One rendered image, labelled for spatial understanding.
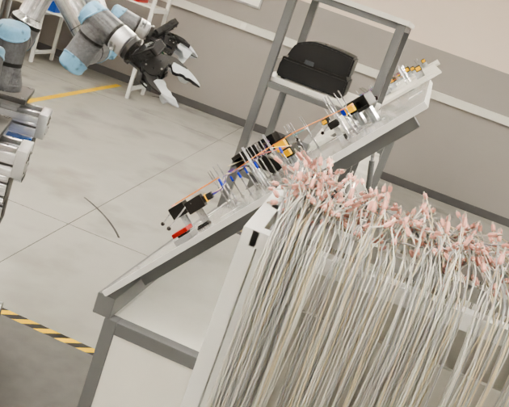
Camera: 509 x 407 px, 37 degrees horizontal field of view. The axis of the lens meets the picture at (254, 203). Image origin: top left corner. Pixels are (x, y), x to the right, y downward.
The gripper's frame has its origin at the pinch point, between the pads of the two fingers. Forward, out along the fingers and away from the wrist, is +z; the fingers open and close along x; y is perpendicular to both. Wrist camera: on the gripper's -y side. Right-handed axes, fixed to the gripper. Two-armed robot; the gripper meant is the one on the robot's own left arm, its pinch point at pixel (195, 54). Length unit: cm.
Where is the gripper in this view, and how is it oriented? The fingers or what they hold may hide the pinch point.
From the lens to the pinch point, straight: 299.0
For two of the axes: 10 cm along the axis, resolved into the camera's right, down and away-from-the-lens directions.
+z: 8.4, 4.3, 3.3
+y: -2.5, 8.4, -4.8
